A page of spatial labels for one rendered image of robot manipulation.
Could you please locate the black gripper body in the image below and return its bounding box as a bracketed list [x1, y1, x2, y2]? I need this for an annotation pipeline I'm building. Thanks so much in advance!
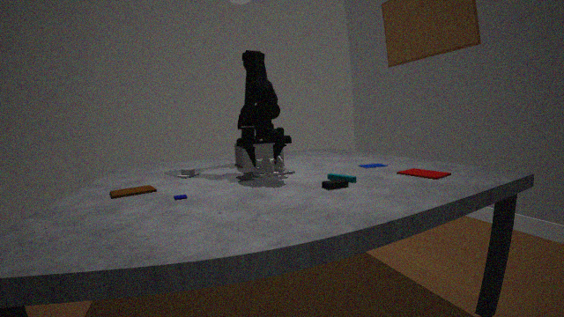
[237, 120, 292, 147]

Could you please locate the brown flat bar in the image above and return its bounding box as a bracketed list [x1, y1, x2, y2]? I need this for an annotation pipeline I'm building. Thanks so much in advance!
[109, 185, 157, 198]

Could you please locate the teal flat bar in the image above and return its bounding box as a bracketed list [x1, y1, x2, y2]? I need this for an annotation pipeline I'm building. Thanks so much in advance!
[327, 173, 356, 182]

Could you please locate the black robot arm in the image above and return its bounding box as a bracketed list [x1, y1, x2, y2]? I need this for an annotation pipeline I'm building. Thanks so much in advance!
[238, 50, 284, 142]

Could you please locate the red flat plate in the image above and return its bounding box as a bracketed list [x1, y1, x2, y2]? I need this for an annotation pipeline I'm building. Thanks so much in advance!
[397, 168, 451, 180]

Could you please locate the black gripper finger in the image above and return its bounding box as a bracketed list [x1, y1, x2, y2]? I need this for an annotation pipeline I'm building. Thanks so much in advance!
[273, 144, 286, 160]
[242, 147, 256, 166]

